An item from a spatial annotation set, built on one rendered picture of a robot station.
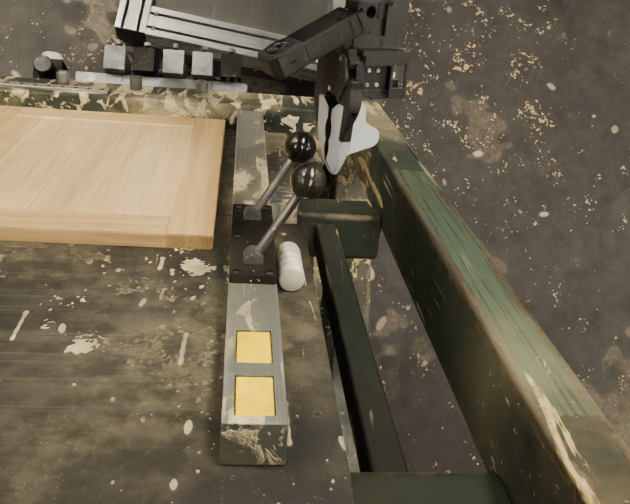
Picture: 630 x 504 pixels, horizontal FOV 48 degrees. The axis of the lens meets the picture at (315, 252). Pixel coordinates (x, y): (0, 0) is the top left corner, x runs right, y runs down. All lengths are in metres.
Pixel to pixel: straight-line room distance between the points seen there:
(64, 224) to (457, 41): 1.90
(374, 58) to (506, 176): 1.72
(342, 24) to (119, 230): 0.36
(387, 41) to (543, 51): 1.89
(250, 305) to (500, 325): 0.24
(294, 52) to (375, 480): 0.43
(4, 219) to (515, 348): 0.62
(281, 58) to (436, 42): 1.83
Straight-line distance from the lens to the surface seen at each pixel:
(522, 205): 2.48
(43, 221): 0.92
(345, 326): 0.84
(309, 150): 0.82
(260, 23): 2.25
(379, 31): 0.82
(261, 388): 0.57
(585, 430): 0.58
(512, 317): 0.71
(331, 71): 0.81
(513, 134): 2.54
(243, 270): 0.72
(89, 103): 1.44
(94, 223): 0.91
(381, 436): 0.68
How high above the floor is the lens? 2.23
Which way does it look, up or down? 79 degrees down
